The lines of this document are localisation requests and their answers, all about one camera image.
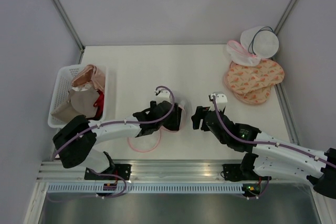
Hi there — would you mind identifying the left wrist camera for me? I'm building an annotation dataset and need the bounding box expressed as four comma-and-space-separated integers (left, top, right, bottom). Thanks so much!
155, 89, 171, 103

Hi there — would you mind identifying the aluminium frame post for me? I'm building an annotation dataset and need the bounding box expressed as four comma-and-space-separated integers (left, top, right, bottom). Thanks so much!
51, 0, 85, 52
272, 0, 316, 35

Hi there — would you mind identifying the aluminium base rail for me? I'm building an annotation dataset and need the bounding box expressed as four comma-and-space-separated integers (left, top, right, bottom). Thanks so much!
37, 159, 241, 183

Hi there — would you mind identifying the floral laundry bag upper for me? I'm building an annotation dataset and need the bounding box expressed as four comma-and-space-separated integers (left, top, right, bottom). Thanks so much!
226, 59, 285, 95

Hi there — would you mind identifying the left aluminium frame post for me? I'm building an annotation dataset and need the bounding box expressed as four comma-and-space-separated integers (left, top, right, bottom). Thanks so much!
51, 0, 85, 52

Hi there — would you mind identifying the floral laundry bag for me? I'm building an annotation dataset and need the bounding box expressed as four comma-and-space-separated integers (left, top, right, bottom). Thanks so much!
226, 59, 285, 95
222, 74, 271, 105

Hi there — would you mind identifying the purple cable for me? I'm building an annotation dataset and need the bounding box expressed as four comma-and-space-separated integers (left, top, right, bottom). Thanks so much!
212, 95, 336, 169
52, 86, 176, 161

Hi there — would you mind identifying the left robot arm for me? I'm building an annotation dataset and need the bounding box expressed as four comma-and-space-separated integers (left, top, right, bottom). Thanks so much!
53, 101, 183, 181

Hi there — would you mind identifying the white mesh bag blue trim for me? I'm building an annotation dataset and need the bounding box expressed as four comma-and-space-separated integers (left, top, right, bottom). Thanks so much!
240, 26, 279, 59

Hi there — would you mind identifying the white plastic basket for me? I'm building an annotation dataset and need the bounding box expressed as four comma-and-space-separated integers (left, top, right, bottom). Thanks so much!
47, 65, 109, 130

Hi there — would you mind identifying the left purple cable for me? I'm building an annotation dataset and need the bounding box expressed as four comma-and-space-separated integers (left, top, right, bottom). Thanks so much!
52, 86, 176, 161

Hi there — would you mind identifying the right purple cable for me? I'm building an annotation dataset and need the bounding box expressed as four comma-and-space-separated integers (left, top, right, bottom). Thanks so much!
212, 95, 336, 169

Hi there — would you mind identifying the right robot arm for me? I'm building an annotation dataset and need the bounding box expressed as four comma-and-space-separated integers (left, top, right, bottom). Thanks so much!
191, 106, 335, 199

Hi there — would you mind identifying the right aluminium frame post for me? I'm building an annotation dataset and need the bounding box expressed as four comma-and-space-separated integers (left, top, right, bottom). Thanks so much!
272, 0, 316, 35

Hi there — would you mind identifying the pink-trimmed mesh laundry bag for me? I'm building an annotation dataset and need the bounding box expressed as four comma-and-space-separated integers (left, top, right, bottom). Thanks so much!
127, 100, 190, 153

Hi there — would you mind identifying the red garment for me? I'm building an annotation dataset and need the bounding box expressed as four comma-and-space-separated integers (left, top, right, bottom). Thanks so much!
93, 90, 104, 108

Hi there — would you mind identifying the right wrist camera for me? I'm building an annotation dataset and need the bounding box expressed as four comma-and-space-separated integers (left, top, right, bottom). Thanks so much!
208, 92, 228, 112

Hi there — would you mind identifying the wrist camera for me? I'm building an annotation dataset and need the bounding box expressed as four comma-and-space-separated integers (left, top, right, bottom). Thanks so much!
208, 92, 228, 112
155, 89, 171, 103

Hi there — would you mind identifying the white slotted cable duct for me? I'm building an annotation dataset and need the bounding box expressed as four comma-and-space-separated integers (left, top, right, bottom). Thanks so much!
47, 183, 244, 194

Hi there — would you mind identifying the beige bra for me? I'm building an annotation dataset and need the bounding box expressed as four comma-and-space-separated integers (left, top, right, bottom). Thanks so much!
51, 89, 100, 123

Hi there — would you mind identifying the white mesh bag pink trim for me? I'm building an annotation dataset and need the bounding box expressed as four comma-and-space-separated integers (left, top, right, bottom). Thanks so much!
226, 40, 260, 67

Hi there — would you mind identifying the floral laundry bag lower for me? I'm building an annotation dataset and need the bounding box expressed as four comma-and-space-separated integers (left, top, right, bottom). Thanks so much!
222, 74, 271, 105

